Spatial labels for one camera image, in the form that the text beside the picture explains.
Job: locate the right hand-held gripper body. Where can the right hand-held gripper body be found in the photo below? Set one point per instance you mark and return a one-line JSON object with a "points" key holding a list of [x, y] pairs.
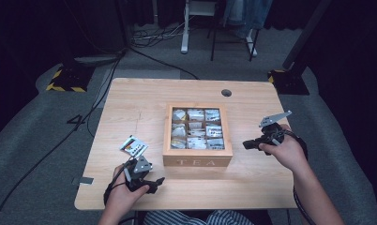
{"points": [[273, 133]]}

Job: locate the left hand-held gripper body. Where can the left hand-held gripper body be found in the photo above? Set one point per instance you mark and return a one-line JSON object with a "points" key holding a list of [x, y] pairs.
{"points": [[140, 171]]}

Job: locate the white tea packet with dots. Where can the white tea packet with dots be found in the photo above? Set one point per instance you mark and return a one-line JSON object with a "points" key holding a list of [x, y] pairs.
{"points": [[133, 146]]}

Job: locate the wooden tea box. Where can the wooden tea box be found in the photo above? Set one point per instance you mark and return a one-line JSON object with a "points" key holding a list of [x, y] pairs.
{"points": [[197, 156]]}

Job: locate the person's right hand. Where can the person's right hand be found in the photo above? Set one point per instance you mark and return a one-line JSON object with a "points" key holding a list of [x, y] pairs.
{"points": [[289, 153]]}

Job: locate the person's left hand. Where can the person's left hand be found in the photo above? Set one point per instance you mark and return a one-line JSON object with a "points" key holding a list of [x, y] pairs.
{"points": [[122, 193]]}

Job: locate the person's striped pants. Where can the person's striped pants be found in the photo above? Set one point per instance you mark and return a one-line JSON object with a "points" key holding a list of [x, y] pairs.
{"points": [[183, 217]]}

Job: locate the black stand with striped base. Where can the black stand with striped base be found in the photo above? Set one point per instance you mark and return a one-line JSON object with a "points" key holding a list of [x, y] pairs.
{"points": [[291, 81], [71, 78]]}

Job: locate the grey tape piece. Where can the grey tape piece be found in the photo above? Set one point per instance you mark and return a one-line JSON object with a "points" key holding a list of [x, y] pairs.
{"points": [[83, 180]]}

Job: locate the group of tea packets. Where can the group of tea packets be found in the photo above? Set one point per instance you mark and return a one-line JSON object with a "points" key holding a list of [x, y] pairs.
{"points": [[196, 128]]}

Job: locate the black chair legs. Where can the black chair legs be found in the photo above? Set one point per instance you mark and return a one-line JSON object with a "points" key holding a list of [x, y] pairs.
{"points": [[233, 42]]}

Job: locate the white desk frame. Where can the white desk frame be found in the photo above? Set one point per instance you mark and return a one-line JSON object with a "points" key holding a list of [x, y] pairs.
{"points": [[186, 34]]}

